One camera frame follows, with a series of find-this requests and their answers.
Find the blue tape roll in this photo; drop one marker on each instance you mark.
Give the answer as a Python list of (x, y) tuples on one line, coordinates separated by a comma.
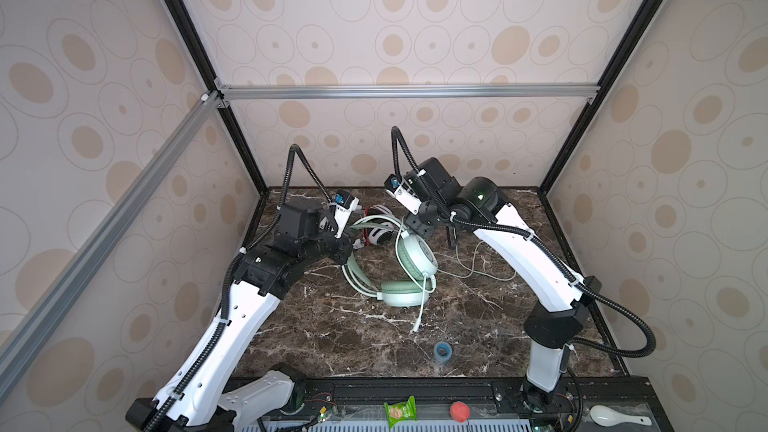
[(442, 352)]

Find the white ceramic spoon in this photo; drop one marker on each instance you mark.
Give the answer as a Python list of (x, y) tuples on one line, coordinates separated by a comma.
[(607, 417)]

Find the green snack packet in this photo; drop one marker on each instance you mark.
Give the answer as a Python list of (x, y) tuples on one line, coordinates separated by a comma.
[(401, 411)]

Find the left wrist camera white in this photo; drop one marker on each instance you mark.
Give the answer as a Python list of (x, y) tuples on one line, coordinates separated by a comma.
[(345, 204)]

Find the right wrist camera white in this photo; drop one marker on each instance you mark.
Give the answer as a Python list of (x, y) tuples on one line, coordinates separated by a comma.
[(402, 194)]

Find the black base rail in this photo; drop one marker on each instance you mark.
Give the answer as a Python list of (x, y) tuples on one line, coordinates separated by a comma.
[(357, 404)]

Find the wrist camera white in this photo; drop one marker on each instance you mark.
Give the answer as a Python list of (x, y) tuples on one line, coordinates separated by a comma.
[(345, 204), (402, 194)]

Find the black white headphones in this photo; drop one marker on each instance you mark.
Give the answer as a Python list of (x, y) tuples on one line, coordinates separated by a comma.
[(379, 232)]

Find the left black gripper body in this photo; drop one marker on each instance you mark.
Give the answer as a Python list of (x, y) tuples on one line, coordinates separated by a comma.
[(326, 243)]

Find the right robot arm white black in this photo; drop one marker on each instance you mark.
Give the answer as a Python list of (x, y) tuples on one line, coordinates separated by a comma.
[(433, 198)]

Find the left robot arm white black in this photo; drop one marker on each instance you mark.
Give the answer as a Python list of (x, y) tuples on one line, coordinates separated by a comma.
[(303, 233)]

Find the diagonal aluminium frame bar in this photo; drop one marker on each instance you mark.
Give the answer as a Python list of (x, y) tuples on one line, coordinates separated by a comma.
[(47, 314)]

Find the horizontal aluminium frame bar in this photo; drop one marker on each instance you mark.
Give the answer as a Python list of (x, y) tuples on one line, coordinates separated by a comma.
[(228, 93)]

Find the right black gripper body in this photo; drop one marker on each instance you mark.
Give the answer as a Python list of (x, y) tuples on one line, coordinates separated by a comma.
[(424, 220)]

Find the red ball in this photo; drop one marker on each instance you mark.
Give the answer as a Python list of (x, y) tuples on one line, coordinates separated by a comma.
[(459, 412)]

